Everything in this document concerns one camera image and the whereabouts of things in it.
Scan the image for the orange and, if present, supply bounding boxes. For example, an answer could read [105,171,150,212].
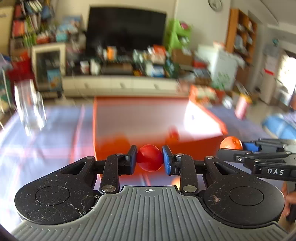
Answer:
[220,136,243,150]

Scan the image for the red tomato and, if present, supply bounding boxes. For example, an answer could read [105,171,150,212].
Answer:
[137,145,164,172]

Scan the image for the person's right hand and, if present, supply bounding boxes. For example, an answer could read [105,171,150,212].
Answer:
[280,181,293,218]

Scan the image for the blue cushion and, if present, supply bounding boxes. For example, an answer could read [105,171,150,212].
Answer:
[261,112,295,140]

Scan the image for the red drink can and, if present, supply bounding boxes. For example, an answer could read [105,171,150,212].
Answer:
[234,94,252,120]

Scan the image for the orange cardboard box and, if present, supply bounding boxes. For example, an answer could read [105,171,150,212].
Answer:
[92,96,228,186]

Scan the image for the white mini fridge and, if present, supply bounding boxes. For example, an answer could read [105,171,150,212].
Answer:
[196,45,245,91]

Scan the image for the white tv cabinet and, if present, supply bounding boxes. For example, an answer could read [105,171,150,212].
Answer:
[62,75,187,97]

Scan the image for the plaid blue tablecloth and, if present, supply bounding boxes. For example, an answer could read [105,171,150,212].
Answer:
[0,101,296,230]

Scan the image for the clear glass jar mug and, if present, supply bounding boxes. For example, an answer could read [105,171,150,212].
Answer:
[14,79,47,136]

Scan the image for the white glass door cabinet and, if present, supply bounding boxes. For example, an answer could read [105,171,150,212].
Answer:
[32,43,66,92]

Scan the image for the green plastic rack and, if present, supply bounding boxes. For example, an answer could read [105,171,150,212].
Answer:
[164,19,192,53]

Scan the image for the black flat television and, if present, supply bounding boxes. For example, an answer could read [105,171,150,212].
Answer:
[86,6,167,51]

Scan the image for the dark bookshelf with books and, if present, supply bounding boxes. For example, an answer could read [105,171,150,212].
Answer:
[10,1,55,51]

